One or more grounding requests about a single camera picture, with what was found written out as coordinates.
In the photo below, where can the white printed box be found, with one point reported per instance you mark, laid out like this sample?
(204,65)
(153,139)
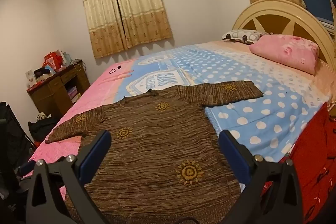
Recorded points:
(31,78)

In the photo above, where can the pink pillow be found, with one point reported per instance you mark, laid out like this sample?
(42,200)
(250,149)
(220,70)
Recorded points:
(287,52)

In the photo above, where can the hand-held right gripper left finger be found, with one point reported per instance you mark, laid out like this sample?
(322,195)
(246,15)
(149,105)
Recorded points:
(96,154)

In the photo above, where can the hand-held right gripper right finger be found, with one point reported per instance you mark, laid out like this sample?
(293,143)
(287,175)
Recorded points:
(232,154)

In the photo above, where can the black white patterned pillow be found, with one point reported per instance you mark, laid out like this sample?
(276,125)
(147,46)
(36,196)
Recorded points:
(242,35)

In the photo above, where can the red gift bag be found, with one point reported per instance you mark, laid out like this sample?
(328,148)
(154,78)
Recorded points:
(53,59)

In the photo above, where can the bed with polka-dot sheet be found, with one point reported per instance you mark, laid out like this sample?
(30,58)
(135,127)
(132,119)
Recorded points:
(236,98)

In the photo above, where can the stack of books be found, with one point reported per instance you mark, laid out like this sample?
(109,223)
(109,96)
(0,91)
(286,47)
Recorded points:
(73,94)

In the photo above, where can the brown wooden desk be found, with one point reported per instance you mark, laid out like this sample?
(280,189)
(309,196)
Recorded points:
(56,90)

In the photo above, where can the red cloth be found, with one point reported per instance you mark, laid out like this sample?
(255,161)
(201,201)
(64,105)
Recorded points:
(313,163)

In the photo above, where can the beige patterned window curtain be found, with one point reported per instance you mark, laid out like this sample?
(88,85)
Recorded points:
(126,6)

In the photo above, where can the black folding rack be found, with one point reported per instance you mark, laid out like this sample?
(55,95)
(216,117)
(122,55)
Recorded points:
(13,140)

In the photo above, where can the cream wooden headboard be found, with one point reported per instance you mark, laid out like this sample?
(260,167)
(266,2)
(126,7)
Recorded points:
(286,18)

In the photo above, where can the brown sun-print shirt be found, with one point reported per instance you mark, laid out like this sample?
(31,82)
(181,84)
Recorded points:
(149,150)

